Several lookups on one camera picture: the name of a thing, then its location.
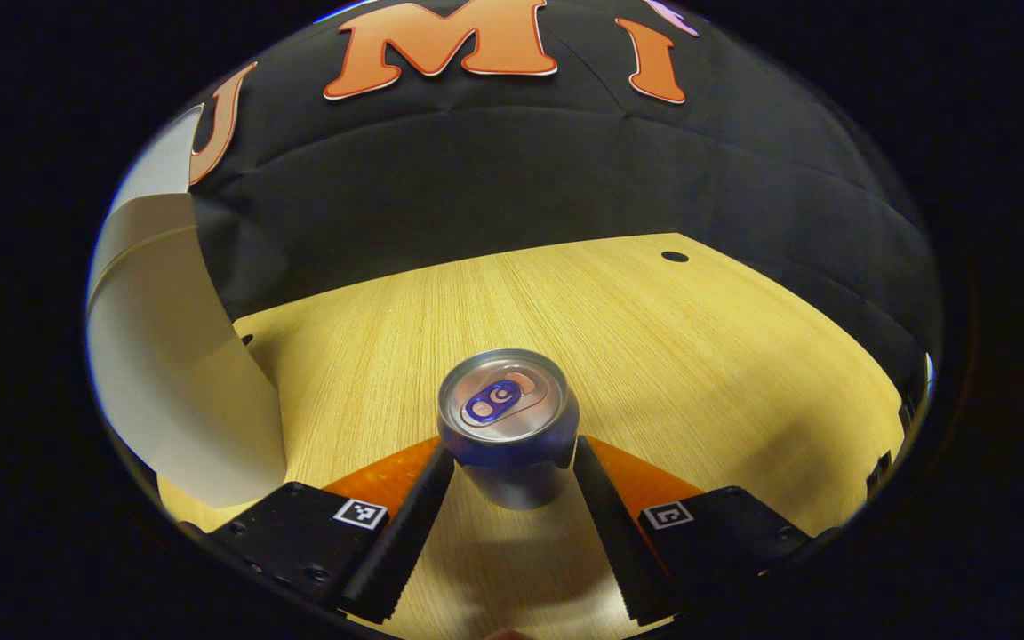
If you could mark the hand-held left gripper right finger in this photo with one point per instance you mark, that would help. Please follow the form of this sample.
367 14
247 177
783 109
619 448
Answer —
619 551

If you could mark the blue pop can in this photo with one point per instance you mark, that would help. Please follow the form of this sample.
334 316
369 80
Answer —
503 400

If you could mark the white desktop garbage bin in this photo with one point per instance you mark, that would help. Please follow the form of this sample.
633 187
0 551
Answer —
174 373

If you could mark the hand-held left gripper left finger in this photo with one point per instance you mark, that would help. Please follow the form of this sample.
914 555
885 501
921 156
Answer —
405 542

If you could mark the black backdrop cloth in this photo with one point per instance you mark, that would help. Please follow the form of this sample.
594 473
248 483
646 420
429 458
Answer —
476 178

